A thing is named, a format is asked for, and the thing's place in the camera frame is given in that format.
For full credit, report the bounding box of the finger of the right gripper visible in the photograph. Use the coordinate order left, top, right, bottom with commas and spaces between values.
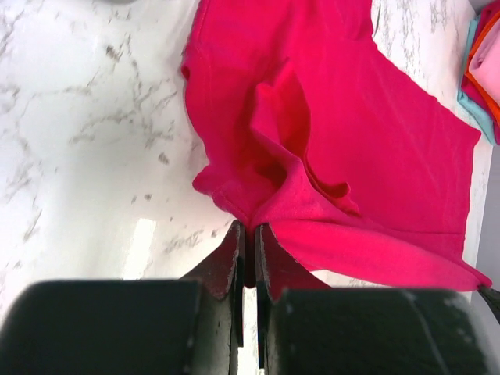
478, 285, 500, 320

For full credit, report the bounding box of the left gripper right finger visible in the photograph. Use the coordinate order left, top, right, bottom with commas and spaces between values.
255, 225, 492, 374

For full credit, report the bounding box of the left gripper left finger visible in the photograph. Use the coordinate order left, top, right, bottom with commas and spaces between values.
1, 221, 245, 374

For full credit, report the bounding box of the red t shirt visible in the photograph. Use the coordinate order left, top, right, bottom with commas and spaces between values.
181, 1, 491, 291

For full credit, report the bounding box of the teal folded t shirt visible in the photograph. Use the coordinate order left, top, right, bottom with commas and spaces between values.
457, 16, 497, 146

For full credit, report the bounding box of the orange folded t shirt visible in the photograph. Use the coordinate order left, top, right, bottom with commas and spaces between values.
462, 15, 500, 126

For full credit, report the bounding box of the pink folded t shirt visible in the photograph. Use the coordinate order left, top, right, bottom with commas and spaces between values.
468, 0, 500, 114

